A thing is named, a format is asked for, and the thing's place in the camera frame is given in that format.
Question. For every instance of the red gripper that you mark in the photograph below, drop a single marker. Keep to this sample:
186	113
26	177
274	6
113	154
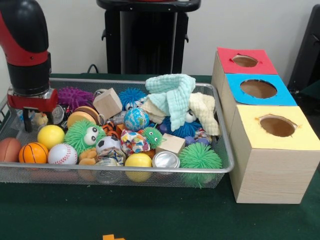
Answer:
32	102

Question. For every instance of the yellow duck toy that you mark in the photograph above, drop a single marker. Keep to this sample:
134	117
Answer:
40	120

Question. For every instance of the black can with silver top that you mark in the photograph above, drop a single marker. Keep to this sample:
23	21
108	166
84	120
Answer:
60	114

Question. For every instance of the purple spiky toy with eyes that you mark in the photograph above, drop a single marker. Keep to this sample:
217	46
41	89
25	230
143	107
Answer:
75	96

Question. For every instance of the green spiky ball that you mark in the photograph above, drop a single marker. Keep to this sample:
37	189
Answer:
80	136
200	157

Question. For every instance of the mint green cloth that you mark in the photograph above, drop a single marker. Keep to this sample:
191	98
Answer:
172	95

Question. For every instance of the cream muslin cloth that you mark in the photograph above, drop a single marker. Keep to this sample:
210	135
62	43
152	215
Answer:
204	111

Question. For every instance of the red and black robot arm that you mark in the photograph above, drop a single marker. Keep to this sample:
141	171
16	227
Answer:
25	45

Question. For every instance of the clear mesh bin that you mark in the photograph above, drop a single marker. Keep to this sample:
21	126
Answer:
210	92

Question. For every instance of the wooden box with three holes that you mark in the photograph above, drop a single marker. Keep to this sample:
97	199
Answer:
270	170

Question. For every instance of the yellow smiley ball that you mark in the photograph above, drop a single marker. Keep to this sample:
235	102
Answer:
51	136

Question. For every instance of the small orange basketball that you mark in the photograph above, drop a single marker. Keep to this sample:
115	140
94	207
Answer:
33	152

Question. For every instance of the white baseball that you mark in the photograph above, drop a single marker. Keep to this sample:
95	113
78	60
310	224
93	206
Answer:
63	154

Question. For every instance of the toy hamburger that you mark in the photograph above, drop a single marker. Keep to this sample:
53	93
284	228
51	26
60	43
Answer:
82	115

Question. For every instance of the plain wooden cube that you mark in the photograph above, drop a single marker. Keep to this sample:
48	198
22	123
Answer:
107	102

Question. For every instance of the dark green tablecloth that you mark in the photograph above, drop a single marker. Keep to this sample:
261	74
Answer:
150	215

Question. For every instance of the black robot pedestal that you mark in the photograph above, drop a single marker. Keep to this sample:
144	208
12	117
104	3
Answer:
150	40

